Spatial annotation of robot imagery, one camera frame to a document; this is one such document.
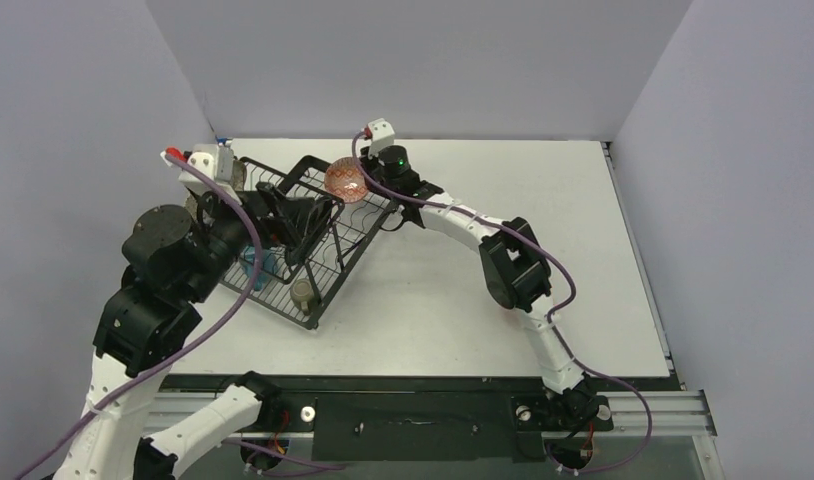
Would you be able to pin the black wire dish rack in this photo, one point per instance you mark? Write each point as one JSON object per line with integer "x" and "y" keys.
{"x": 336, "y": 253}

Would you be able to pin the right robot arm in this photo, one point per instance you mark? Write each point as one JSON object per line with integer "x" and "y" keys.
{"x": 516, "y": 272}

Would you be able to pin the white and blue cup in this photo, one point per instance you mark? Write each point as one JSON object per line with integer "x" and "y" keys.
{"x": 263, "y": 272}

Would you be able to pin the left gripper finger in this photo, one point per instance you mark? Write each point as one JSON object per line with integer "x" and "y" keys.
{"x": 265, "y": 200}
{"x": 280, "y": 230}

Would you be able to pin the olive green ceramic mug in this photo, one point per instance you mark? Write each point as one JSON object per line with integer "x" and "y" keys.
{"x": 304, "y": 296}

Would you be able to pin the red patterned upturned bowl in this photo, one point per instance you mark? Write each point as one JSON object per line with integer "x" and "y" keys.
{"x": 344, "y": 179}

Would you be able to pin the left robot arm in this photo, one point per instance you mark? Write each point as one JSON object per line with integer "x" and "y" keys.
{"x": 174, "y": 263}

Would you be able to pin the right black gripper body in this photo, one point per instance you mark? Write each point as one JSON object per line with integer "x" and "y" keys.
{"x": 372, "y": 171}

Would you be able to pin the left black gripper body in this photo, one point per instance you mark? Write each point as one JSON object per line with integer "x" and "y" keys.
{"x": 228, "y": 230}

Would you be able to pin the speckled oval plate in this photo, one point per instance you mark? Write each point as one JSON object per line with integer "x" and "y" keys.
{"x": 238, "y": 179}

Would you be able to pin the black round plate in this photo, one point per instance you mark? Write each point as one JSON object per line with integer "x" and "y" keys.
{"x": 308, "y": 219}

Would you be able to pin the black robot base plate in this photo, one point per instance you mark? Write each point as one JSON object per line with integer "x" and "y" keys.
{"x": 367, "y": 418}

